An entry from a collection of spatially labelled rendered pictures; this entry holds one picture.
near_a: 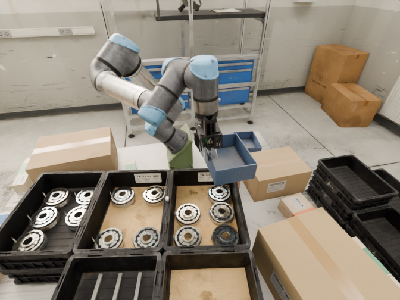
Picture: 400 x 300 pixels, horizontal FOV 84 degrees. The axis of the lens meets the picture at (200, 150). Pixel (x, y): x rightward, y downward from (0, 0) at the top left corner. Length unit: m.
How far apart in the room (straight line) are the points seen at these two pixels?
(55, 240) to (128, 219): 0.28
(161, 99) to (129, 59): 0.38
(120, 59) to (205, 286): 0.88
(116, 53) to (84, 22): 2.55
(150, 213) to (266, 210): 0.58
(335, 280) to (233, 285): 0.32
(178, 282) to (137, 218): 0.32
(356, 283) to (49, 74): 3.76
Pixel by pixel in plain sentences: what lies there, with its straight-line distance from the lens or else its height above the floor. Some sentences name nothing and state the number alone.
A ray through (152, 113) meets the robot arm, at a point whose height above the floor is 1.34.
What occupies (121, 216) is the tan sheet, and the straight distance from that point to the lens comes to 1.06.
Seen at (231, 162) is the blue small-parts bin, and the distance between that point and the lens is 0.88.
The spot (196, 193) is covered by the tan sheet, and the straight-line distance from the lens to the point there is 1.08.
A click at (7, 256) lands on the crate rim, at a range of 1.02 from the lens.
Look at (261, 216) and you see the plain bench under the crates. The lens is 1.20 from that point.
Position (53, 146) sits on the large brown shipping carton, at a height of 0.90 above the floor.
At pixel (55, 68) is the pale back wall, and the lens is 3.77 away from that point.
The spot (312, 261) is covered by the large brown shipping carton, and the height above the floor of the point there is 0.90.
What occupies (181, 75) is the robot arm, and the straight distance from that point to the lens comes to 0.66.
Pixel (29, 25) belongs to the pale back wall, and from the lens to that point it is 3.71.
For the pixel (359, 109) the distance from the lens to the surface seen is 3.62.
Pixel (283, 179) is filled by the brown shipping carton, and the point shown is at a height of 0.84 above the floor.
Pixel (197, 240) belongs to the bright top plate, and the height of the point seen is 0.86.
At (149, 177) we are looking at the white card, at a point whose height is 0.89.
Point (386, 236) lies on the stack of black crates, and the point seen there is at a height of 0.38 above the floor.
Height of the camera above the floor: 1.64
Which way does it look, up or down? 38 degrees down
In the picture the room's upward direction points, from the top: straight up
